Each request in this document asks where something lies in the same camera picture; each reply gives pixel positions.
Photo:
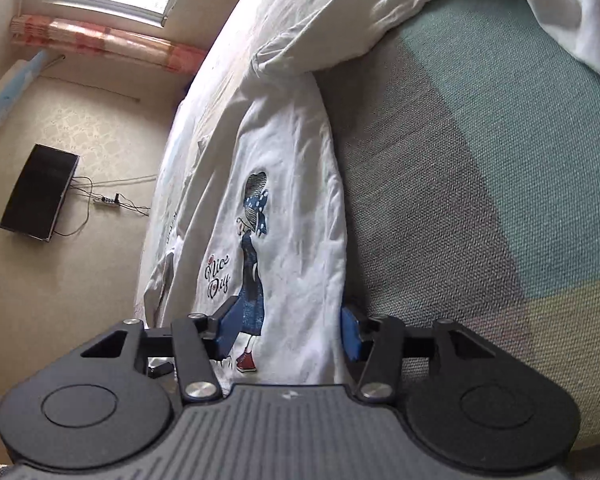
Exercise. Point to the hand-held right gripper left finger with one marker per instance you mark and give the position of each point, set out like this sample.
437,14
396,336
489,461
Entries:
227,325

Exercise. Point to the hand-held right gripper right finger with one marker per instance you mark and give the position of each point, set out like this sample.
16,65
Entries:
350,332

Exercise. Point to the white printed long-sleeve shirt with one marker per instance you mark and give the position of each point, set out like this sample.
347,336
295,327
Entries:
290,160

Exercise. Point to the pink checked curtain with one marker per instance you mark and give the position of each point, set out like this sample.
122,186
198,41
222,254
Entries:
105,42

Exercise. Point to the black wall television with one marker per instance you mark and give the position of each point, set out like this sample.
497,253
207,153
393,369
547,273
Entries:
37,192

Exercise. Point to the white wall air conditioner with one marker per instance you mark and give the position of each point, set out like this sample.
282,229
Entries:
15,85

